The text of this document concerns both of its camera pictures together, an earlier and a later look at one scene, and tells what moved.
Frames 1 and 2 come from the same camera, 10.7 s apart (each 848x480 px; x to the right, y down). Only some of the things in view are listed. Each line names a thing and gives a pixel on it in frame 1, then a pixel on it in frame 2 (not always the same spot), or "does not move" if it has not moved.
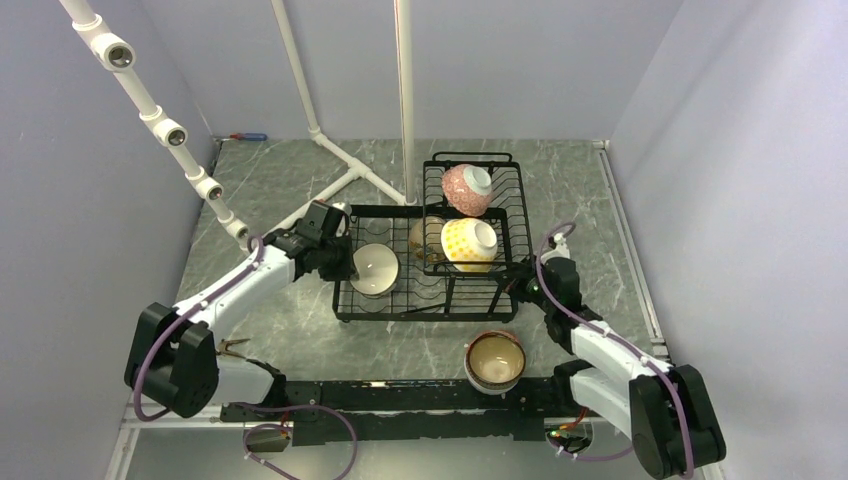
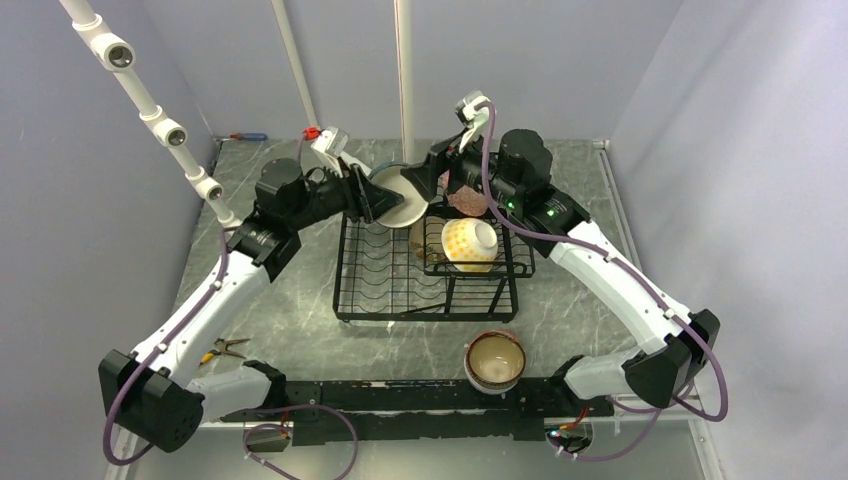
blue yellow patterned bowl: x=467 y=239 does not move
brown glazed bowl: x=494 y=362 does not move
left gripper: x=346 y=270 → x=365 y=200
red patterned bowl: x=467 y=188 does not move
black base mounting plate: x=392 y=411 does not move
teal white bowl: x=378 y=268 → x=415 y=203
